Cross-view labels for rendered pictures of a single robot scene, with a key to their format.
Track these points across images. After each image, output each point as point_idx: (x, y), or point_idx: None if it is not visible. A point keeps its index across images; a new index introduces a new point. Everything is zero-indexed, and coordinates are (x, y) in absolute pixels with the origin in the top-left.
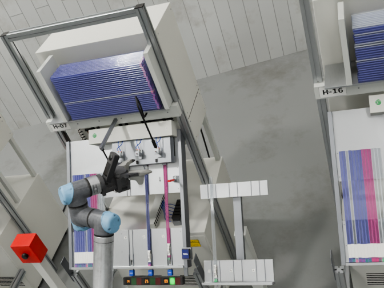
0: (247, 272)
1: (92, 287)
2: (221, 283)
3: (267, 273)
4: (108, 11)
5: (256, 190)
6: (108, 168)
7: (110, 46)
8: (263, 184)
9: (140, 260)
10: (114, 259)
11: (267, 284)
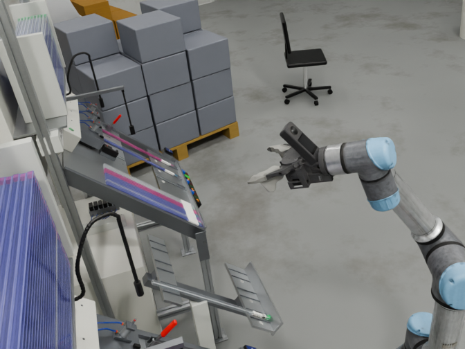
0: (245, 287)
1: (428, 215)
2: (272, 303)
3: (239, 271)
4: None
5: (160, 246)
6: (306, 138)
7: None
8: (153, 239)
9: None
10: None
11: (253, 265)
